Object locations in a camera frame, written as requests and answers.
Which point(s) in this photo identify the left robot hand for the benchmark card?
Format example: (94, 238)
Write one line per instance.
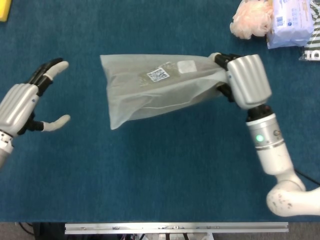
(22, 100)

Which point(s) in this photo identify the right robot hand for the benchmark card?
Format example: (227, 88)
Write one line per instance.
(250, 80)

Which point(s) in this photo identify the translucent plastic bag package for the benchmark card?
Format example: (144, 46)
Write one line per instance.
(160, 90)

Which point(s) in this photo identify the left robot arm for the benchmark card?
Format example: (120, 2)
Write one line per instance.
(4, 147)

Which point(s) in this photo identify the pink bath loofah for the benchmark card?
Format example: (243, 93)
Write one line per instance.
(250, 21)

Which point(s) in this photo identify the white tissue pack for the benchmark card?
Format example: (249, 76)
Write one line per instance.
(290, 25)

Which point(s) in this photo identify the black white striped package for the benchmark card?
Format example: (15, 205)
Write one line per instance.
(313, 47)

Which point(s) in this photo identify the yellow sponge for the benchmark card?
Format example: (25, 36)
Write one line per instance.
(4, 10)

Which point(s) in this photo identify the aluminium frame rail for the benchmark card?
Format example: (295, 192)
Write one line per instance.
(175, 228)

